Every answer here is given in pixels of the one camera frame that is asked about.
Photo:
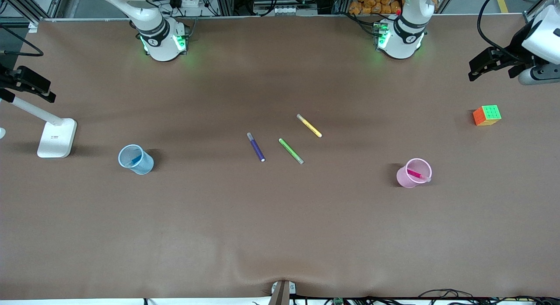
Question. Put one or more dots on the white terminal strip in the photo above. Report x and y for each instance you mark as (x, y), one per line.
(286, 10)

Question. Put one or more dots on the pink marker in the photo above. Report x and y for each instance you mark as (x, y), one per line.
(416, 174)

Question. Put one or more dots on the blue marker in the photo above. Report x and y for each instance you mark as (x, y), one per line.
(134, 159)

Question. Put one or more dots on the white power strip with plugs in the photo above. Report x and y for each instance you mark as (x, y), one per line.
(190, 5)

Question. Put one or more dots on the bag of orange snacks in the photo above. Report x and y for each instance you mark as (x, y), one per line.
(374, 2)

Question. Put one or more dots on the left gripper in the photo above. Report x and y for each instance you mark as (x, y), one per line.
(515, 51)

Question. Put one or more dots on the purple marker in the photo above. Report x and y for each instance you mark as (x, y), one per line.
(256, 147)

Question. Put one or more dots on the white lamp stand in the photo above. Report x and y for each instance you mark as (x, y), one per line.
(54, 138)

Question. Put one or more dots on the aluminium frame post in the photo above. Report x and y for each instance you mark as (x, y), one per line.
(536, 9)
(30, 7)

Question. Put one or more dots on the yellow marker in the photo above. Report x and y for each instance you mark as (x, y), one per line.
(309, 125)

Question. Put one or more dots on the green marker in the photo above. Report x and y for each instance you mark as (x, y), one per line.
(291, 151)

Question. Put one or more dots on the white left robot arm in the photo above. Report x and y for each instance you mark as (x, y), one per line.
(400, 42)

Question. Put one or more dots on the pink mesh cup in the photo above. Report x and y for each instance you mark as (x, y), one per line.
(404, 179)

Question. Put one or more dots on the colourful puzzle cube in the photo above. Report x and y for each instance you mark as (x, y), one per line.
(487, 115)

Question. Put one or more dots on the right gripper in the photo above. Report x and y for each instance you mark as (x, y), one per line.
(6, 80)

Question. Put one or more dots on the light blue mesh cup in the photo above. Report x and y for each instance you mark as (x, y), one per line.
(146, 166)

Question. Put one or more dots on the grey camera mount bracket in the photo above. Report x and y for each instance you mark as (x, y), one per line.
(282, 292)

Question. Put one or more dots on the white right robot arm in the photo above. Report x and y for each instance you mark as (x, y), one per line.
(159, 42)

